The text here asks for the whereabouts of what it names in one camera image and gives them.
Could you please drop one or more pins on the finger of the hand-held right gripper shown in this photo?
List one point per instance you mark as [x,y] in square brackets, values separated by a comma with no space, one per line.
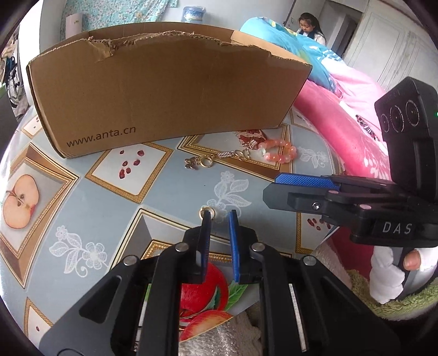
[301,180]
[294,200]

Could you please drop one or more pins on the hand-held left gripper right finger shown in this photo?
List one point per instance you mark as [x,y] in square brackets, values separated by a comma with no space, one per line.
[233,246]

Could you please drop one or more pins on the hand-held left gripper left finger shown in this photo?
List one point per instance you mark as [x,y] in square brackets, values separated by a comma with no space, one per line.
[205,239]

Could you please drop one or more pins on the rose gold butterfly charm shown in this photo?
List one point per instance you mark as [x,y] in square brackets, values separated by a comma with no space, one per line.
[243,155]

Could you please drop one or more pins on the brown cardboard box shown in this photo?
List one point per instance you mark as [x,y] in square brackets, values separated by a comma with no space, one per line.
[154,96]

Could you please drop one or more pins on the person's right hand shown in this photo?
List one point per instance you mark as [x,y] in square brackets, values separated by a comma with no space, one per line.
[383,274]

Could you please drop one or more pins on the fruit print tablecloth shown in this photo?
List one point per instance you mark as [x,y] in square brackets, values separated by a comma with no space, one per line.
[171,191]

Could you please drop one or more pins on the pink floral blanket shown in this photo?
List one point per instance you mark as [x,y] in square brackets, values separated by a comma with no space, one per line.
[342,130]

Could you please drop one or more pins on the white wardrobe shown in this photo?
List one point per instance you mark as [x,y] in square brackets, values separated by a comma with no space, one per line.
[386,44]

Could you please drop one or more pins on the blue printed quilt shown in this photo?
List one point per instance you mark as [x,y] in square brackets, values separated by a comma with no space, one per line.
[301,58]

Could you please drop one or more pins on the labelled blue water jug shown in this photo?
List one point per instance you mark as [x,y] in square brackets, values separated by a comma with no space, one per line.
[194,13]

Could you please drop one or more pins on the wheelchair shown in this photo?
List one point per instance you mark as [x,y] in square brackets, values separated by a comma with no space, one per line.
[13,85]

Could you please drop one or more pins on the rolled pink mat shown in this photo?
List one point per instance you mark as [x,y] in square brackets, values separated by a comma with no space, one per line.
[73,25]

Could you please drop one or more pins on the floral wall cloth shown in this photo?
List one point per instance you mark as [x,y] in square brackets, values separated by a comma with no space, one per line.
[119,10]

